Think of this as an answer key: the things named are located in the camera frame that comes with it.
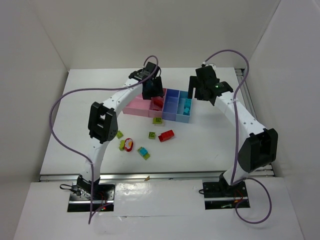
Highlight aluminium rail right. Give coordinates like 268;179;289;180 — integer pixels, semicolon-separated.
234;68;276;178

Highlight green lego beside flower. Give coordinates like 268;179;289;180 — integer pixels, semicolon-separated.
118;140;125;151

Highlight pink small container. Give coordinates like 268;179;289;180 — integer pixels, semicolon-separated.
148;88;167;118

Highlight teal legos in container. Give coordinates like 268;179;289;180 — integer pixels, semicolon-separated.
183;98;192;116

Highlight green lego brick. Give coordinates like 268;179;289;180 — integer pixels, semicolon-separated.
116;130;124;139
148;132;156;140

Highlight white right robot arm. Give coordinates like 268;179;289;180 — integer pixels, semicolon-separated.
188;64;278;192

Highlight blue purple container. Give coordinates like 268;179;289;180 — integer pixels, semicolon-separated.
162;88;180;121

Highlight red lego brick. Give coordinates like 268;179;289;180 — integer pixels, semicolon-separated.
153;97;164;109
158;130;175;142

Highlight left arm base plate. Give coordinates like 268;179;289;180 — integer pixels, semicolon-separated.
67;181;116;213

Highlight aluminium rail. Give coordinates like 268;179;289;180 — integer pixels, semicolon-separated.
234;68;276;178
39;171;222;182

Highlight aluminium rail front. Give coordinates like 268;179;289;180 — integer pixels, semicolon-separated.
39;171;222;182

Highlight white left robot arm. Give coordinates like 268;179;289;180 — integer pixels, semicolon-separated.
76;61;164;197

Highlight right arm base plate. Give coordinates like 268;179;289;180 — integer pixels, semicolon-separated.
198;182;250;210

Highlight pink large container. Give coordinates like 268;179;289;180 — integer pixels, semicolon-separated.
122;95;151;117

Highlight blue green stacked lego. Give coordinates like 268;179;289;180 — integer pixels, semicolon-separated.
137;147;151;160

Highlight green lego on white plate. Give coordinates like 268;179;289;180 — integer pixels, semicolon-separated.
152;117;165;126

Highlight red white flower lego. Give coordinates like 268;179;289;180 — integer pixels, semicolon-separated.
124;138;134;152

